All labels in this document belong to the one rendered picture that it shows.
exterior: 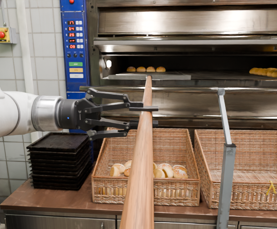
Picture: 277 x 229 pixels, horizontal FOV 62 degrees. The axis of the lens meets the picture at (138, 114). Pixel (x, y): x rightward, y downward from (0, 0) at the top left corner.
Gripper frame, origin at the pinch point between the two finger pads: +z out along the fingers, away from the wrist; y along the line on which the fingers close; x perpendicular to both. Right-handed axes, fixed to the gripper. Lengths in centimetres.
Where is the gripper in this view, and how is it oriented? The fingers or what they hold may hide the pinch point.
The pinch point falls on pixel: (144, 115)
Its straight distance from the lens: 56.9
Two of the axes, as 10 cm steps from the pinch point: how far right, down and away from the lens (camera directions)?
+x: -0.6, 2.4, -9.7
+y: -0.1, 9.7, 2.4
